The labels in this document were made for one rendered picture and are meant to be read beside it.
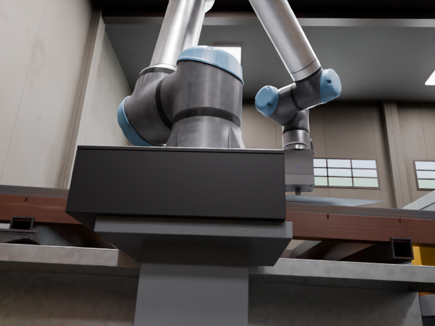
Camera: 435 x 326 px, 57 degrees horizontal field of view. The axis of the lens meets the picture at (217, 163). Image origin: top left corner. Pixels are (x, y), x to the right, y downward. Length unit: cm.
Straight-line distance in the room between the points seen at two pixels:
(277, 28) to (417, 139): 1008
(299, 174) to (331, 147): 914
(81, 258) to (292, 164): 61
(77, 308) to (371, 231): 69
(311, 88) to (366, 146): 945
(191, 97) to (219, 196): 21
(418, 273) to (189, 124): 51
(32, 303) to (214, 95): 58
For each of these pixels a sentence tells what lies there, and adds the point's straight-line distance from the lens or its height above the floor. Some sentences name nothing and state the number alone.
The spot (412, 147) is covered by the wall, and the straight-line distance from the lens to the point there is 1085.
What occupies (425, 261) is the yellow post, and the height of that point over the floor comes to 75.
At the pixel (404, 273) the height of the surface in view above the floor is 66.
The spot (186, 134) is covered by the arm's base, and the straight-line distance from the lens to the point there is 60.
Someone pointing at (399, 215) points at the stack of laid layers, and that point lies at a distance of 115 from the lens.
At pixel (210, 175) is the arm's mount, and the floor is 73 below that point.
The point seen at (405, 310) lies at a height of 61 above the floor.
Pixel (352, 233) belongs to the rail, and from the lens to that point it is 104.
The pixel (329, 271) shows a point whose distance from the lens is 79.
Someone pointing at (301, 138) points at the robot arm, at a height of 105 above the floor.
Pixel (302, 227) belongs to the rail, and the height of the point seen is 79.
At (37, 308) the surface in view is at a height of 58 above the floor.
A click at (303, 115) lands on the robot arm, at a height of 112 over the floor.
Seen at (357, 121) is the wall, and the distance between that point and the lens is 1072.
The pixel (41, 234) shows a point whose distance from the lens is 108.
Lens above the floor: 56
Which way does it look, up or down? 22 degrees up
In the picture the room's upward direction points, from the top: 3 degrees clockwise
